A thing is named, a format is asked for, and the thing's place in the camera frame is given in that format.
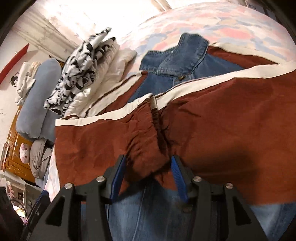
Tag denim and rust jacket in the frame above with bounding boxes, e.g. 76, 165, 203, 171
55, 34, 295, 240

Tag white clothes on blanket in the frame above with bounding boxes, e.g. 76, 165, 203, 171
15, 61, 41, 106

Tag orange wooden headboard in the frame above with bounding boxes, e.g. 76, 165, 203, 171
1, 106, 35, 183

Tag pink plush toy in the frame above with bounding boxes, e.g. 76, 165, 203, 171
19, 143, 30, 164

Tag blue folded blanket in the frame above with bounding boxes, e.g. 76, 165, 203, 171
16, 58, 61, 142

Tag black white lettered folded garment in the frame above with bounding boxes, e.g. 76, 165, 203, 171
44, 27, 116, 116

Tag white folded puffer coat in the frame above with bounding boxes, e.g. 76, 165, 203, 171
64, 44, 137, 117

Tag sheer floral curtain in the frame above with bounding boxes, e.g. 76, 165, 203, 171
13, 0, 171, 60

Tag pastel patchwork bed cover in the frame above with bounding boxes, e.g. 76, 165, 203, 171
43, 1, 296, 200

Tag cartoon face wall sticker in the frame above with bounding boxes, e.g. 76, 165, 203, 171
10, 72, 19, 87

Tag red wall shelf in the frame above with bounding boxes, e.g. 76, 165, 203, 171
0, 44, 30, 84

